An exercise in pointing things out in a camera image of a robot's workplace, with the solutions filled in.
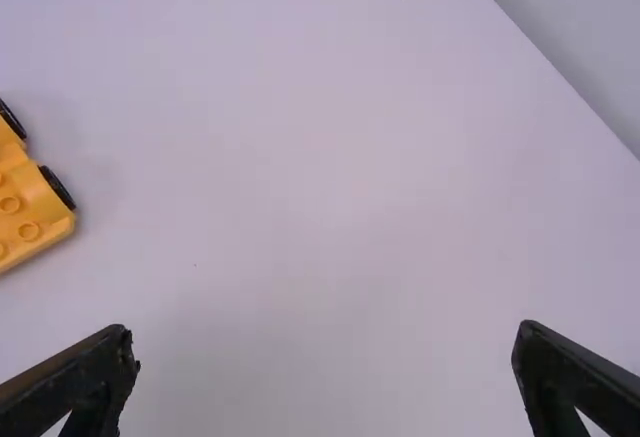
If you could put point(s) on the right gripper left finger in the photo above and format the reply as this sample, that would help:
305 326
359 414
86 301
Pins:
75 377

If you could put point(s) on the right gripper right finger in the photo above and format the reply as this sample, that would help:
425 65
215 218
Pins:
560 372

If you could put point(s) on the yellow toy car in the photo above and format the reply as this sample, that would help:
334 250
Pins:
30 207

